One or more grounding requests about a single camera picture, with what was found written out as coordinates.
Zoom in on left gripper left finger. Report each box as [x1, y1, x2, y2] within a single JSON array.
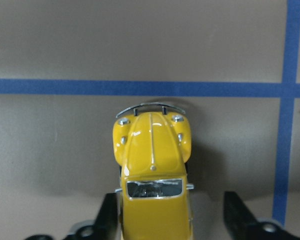
[[22, 192, 120, 240]]

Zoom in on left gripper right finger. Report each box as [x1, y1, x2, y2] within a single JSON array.
[[223, 191, 300, 240]]

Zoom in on yellow beetle toy car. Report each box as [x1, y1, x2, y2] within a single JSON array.
[[112, 102, 194, 240]]

